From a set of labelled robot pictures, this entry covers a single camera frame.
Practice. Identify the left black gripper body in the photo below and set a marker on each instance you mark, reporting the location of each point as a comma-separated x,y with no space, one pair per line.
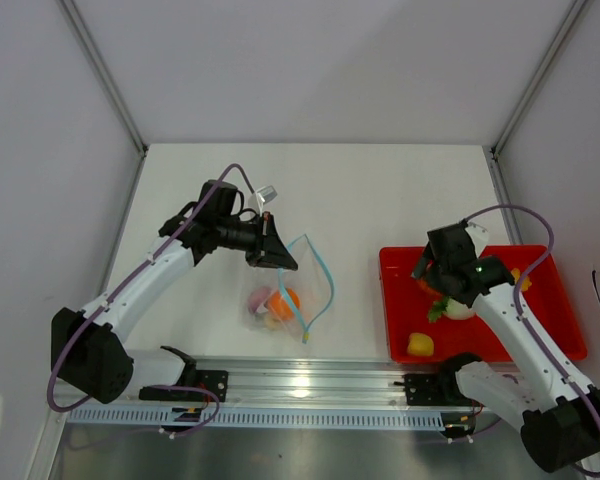
242,236

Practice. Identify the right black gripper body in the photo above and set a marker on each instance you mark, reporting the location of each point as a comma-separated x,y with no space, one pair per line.
436,277

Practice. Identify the orange toy pumpkin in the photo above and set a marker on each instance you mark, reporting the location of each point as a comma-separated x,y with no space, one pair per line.
426,288

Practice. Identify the white toy eggplant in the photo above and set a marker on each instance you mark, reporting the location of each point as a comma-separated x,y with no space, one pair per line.
450,309

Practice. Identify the purple toy onion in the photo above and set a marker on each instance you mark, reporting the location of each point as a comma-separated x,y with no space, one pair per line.
257,299

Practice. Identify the toy orange fruit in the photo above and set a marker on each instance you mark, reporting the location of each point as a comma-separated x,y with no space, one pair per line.
278,305

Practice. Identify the clear zip top bag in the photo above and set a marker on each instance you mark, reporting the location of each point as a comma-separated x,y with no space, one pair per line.
313,283

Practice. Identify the toy garlic bulb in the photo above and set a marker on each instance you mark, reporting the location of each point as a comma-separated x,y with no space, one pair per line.
271,322

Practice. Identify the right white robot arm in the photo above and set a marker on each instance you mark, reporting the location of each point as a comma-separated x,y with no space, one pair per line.
557,411

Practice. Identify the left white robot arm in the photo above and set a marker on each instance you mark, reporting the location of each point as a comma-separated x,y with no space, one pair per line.
87,346

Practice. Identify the yellow toy ginger root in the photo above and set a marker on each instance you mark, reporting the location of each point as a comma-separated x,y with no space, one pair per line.
524,283

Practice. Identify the yellow toy pepper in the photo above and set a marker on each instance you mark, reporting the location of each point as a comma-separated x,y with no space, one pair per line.
420,345

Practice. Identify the red plastic tray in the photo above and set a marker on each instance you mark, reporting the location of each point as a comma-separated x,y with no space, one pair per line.
406,307

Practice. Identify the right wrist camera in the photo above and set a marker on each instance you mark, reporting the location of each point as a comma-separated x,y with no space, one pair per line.
479,235

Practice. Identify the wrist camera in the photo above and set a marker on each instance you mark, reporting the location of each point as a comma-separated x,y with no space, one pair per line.
262,197
479,235

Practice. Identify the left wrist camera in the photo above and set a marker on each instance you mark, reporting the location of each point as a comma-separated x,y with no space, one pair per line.
262,197

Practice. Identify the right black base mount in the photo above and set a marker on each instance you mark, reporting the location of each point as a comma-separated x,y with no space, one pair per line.
429,389

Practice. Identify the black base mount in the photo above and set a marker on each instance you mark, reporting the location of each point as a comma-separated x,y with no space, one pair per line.
429,389
215,381

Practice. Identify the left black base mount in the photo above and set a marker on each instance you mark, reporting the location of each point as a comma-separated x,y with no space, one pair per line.
215,381

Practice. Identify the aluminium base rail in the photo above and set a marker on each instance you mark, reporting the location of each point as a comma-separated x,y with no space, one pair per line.
314,383

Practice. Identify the white slotted cable duct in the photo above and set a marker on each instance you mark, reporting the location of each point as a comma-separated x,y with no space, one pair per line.
393,420

